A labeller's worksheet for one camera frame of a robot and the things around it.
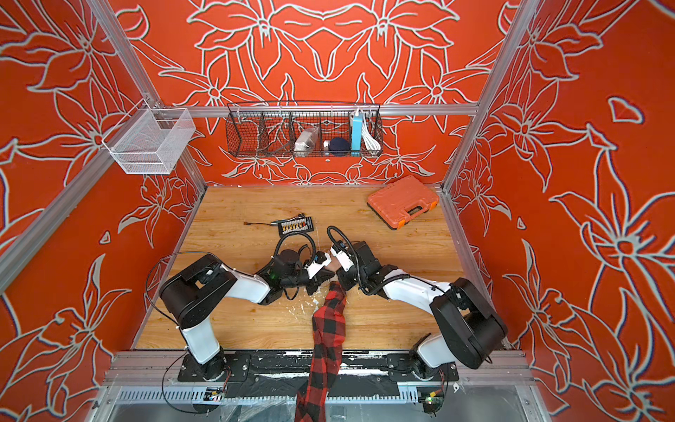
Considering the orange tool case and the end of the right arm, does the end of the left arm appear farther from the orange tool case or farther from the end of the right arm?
the orange tool case

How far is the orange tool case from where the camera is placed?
3.45 feet

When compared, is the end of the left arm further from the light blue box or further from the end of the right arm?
the light blue box

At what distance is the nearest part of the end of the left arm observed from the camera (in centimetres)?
74

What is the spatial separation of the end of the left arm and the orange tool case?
1.24 feet
